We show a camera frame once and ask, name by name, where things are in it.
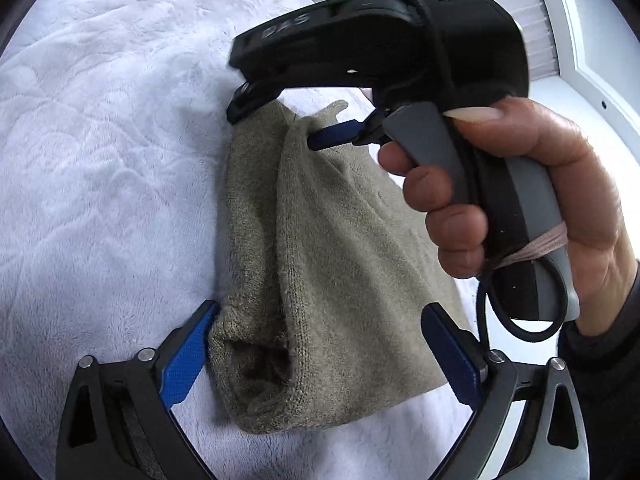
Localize person right hand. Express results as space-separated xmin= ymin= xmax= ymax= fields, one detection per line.
xmin=378 ymin=98 xmax=638 ymax=337

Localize black usb cable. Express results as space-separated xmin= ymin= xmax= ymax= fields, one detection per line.
xmin=475 ymin=257 xmax=572 ymax=351

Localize brown knit sweater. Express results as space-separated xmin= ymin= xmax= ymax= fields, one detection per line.
xmin=209 ymin=101 xmax=468 ymax=434

